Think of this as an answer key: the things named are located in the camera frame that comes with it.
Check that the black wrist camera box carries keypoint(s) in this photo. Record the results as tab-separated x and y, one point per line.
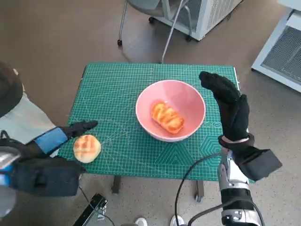
47	179
261	164

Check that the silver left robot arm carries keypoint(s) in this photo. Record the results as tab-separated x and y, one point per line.
8	159

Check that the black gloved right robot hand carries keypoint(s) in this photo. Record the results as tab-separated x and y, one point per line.
235	117

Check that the grey chair with metal legs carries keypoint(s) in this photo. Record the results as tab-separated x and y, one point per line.
141	3

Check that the white shoe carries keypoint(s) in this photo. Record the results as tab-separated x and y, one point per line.
141	222
177	221

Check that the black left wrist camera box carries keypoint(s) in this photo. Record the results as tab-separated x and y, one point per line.
47	179

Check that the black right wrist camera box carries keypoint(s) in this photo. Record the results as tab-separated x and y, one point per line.
261	164

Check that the black left hand, blue tape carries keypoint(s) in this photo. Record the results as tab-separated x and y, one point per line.
49	141

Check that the pink bowl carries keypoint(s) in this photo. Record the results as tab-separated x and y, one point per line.
178	94

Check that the black bar with silver edge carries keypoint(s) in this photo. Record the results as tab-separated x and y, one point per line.
89	212

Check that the black table leg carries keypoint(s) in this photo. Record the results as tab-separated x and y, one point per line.
199	190
116	184

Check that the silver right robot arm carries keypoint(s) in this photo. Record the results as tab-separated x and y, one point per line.
235	188

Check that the green cutting mat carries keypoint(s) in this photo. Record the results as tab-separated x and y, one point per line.
117	94

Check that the round scored bread bun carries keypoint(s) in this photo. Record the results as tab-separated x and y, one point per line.
87	148

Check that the long twisted golden bread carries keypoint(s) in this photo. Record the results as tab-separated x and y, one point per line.
167	116

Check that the white cabinet with mesh panel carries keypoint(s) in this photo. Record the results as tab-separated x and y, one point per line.
211	14
282	54

